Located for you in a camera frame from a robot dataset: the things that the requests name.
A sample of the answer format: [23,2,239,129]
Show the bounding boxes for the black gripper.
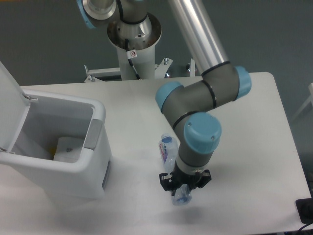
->
[159,168,211,196]

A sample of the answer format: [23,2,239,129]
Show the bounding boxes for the clear plastic water bottle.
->
[158,133,192,206]

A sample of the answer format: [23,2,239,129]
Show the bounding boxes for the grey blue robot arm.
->
[77,0,252,194]

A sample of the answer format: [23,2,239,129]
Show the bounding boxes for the white trash can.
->
[0,90,112,199]

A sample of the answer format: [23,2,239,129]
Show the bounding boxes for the colourful trash in can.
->
[49,146,57,156]

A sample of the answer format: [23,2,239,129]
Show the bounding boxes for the white trash can lid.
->
[0,64,30,152]

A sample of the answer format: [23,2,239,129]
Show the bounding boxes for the black device at edge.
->
[295,198,313,224]

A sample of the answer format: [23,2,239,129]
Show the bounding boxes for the white furniture at right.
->
[298,83,313,115]

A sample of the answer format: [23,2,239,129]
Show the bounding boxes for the white metal base frame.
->
[84,57,200,83]

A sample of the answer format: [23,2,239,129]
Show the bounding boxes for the black cable on pedestal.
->
[124,38,142,80]

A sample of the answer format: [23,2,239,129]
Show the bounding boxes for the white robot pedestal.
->
[107,13,162,80]

